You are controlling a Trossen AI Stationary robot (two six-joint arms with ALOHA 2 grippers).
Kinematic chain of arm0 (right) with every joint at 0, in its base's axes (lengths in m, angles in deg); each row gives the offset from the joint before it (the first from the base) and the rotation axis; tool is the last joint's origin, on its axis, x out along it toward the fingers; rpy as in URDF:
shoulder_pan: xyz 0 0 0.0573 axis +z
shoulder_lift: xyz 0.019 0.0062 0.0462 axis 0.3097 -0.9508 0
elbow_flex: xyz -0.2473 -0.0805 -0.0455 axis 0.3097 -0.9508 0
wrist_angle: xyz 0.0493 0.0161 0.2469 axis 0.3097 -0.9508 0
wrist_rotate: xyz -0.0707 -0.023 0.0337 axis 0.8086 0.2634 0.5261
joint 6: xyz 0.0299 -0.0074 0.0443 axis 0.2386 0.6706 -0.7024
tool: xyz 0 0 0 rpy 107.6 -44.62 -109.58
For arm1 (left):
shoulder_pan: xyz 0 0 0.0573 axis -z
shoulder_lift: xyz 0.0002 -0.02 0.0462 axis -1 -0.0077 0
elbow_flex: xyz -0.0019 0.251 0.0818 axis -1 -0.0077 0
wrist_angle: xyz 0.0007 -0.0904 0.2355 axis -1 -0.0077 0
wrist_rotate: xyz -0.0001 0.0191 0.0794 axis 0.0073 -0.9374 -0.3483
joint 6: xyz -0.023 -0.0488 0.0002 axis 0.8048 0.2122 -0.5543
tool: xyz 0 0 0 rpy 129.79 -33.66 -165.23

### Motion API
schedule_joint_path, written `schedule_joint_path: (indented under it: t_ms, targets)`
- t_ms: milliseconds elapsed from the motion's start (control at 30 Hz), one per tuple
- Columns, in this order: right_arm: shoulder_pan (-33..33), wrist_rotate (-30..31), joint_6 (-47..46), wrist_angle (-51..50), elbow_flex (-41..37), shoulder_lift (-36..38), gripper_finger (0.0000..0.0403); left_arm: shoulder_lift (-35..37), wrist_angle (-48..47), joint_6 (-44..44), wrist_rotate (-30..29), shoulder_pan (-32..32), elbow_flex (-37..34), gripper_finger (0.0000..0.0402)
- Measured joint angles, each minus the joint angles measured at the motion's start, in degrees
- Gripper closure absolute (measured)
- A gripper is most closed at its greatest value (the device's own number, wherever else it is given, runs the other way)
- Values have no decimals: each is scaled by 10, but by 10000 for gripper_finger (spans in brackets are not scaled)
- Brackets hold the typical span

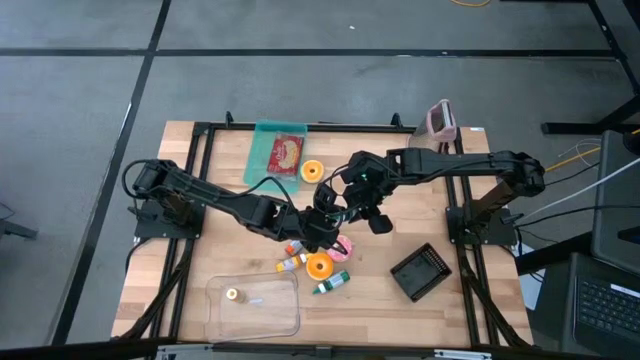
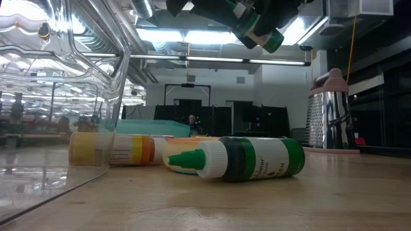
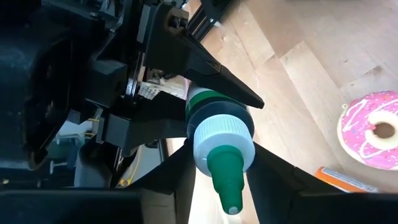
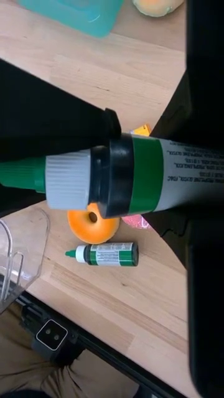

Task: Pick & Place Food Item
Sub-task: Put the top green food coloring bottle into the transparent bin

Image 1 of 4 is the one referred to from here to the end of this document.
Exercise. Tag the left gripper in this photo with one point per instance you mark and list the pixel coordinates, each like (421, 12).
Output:
(320, 230)

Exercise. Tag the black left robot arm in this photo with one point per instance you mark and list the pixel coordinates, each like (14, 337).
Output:
(225, 205)

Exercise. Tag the black plastic basket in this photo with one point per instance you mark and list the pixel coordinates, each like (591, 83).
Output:
(420, 272)

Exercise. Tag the black table leg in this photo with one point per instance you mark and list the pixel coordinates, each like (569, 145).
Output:
(615, 55)

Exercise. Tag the clear plastic bin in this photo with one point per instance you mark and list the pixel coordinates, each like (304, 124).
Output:
(270, 320)

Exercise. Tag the black stand foot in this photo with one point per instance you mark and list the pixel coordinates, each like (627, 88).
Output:
(15, 229)

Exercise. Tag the pink frosted toy donut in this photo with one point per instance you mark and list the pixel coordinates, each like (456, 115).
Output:
(345, 256)

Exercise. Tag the orange-red food colour bottle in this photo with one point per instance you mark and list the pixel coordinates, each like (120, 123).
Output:
(294, 247)

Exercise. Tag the teal plastic tray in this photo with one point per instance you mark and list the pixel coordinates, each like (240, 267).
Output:
(257, 160)

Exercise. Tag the black laptop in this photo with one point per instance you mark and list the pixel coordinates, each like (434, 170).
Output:
(600, 305)

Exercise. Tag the green food colour bottle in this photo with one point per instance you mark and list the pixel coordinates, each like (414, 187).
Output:
(332, 282)

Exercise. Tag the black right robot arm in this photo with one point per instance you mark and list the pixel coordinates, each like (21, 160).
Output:
(450, 162)

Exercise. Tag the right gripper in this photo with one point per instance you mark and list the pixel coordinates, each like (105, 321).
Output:
(362, 192)

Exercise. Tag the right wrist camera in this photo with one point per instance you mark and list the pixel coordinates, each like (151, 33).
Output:
(325, 196)

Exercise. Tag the yellow food colour bottle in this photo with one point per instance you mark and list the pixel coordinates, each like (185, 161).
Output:
(291, 263)
(234, 295)

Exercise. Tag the small orange toy donut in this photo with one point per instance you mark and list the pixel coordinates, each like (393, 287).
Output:
(312, 166)

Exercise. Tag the red snack packet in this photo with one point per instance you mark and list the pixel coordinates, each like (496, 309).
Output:
(286, 155)

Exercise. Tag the large orange toy donut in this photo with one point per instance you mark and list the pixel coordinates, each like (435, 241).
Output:
(312, 267)

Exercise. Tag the black horizontal beam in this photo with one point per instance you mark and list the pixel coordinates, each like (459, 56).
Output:
(75, 351)

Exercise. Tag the black aluminium table frame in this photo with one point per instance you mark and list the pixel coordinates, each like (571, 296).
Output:
(350, 128)

